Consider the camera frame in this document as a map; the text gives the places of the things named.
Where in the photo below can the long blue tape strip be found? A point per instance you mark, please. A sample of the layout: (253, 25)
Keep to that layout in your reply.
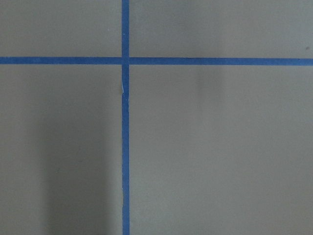
(125, 65)

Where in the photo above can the crossing blue tape strip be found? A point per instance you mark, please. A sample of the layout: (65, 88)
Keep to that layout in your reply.
(156, 61)

